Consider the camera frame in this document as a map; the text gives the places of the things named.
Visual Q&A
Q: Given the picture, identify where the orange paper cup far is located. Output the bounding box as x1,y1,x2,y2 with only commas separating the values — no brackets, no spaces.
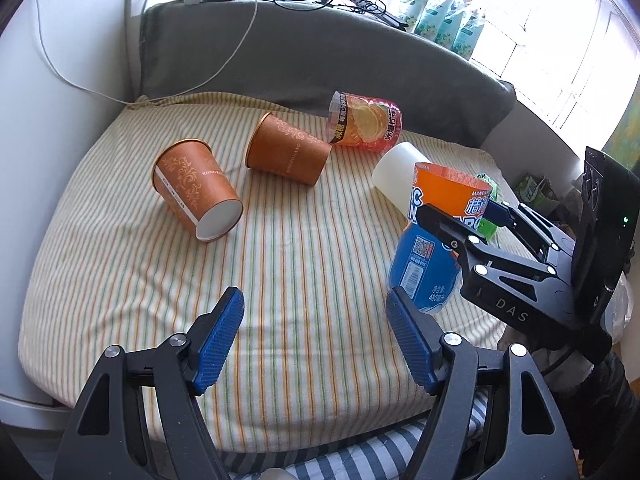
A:
245,113,332,186

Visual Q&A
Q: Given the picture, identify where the teal pouch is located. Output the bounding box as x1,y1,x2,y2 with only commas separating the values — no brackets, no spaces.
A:
451,9,486,61
414,0,454,41
435,0,472,50
399,0,428,32

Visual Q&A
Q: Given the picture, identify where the white charging cable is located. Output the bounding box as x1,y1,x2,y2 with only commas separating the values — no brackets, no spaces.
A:
34,0,260,109

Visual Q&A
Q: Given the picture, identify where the red orange fruit label cup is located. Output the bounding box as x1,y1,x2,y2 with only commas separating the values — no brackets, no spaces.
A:
326,91,402,153

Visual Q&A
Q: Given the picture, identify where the orange paper cup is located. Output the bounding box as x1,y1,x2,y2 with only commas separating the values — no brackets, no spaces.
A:
151,139,244,243
245,113,332,186

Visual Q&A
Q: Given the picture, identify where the blue orange Arctic Ocean cup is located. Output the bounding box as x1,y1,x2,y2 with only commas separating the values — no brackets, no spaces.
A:
388,162,492,312

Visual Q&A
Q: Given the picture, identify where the white plastic cup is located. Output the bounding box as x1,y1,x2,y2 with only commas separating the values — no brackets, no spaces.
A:
372,142,430,216

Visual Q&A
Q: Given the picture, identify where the orange paper cup near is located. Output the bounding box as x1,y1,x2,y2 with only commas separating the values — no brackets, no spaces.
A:
151,139,244,243

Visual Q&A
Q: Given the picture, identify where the white window frame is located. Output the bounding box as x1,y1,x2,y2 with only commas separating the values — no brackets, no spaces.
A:
472,0,639,131

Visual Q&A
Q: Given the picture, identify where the green paper shopping bag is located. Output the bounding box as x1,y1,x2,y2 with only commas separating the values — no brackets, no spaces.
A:
514,174,560,217

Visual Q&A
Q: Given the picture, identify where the grey sofa back cushion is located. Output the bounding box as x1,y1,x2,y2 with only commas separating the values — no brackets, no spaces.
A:
140,1,515,148

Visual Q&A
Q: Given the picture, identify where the blue white striped cloth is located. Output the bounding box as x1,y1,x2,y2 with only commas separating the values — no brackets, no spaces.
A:
219,389,490,480

